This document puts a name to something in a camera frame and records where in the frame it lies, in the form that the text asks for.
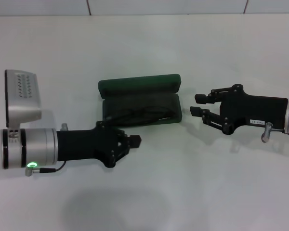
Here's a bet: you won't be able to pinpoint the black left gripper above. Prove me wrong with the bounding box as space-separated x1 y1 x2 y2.
56 121 143 168

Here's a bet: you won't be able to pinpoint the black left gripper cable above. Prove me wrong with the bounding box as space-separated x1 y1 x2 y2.
25 161 66 176

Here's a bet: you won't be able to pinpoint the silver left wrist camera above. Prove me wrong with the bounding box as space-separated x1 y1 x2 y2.
4 69 43 128

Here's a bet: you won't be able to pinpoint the green glasses case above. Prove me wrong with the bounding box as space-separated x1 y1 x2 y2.
98 74 183 126

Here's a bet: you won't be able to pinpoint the black round-lens glasses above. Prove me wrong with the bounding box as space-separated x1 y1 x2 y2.
105 107 174 125

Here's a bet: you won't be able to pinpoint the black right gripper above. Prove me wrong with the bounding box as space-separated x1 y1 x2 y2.
190 84 289 135

